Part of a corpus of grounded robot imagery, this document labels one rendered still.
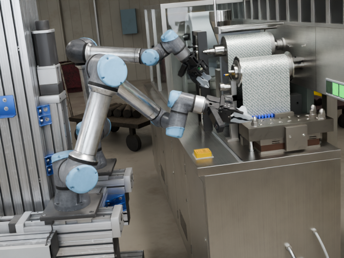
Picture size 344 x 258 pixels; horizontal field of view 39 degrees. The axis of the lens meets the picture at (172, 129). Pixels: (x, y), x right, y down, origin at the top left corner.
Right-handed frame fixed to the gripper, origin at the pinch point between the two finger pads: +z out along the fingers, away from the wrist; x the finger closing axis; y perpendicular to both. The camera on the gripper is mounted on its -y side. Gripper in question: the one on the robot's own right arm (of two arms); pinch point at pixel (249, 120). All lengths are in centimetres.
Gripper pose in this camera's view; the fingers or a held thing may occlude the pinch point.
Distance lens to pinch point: 207.6
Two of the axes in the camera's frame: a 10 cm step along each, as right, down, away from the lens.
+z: 9.8, 2.2, 0.2
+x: -1.6, 6.2, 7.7
